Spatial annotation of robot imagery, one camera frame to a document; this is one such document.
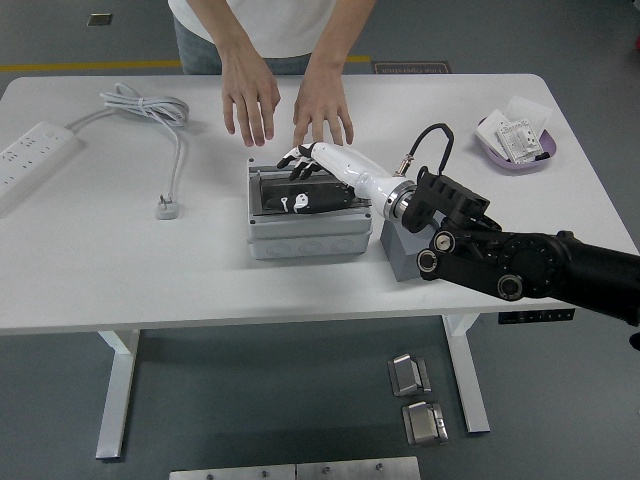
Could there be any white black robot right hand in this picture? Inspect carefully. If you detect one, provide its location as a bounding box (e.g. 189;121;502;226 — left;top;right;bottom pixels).
262;141;401;217

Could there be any person's right hand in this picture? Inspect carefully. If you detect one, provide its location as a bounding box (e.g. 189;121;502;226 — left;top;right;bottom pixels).
221;57;281;148

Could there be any person's left hand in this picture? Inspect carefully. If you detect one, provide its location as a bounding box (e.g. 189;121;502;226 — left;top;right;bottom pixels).
292;73;355;148

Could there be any transparent hinged box lid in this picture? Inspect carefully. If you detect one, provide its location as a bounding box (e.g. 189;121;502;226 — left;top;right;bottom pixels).
249;166;372;217

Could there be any grey plastic junction box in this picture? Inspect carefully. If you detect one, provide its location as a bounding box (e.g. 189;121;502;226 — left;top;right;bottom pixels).
246;157;375;261

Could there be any brown floor sign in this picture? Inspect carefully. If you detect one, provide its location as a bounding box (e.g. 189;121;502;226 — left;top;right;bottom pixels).
371;61;453;76

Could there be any grey block with round hole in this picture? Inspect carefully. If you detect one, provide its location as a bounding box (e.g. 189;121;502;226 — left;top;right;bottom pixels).
380;209;444;284

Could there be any purple plastic tray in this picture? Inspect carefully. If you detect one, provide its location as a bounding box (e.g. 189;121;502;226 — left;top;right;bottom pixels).
473;115;560;175

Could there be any white socket module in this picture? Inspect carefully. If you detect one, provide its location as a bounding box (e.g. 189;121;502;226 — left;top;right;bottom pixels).
494;118;545;164

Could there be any metal floor clamp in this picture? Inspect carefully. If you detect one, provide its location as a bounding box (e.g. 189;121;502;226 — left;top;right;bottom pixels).
388;352;432;398
402;400;448;445

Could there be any white power strip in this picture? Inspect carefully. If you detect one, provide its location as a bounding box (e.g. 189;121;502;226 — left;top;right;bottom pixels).
0;120;84;216

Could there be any black table control panel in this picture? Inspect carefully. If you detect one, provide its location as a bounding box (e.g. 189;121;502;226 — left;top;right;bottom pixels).
498;309;576;325

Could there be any white table leg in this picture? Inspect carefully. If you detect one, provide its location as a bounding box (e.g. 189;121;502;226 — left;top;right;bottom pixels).
94;329;142;461
442;313;491;434

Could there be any white power cable with plug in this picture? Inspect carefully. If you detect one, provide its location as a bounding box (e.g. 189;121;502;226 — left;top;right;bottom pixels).
67;83;192;221

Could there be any metal base plate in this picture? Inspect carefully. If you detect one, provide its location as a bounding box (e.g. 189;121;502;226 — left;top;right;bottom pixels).
295;456;421;480
168;463;297;480

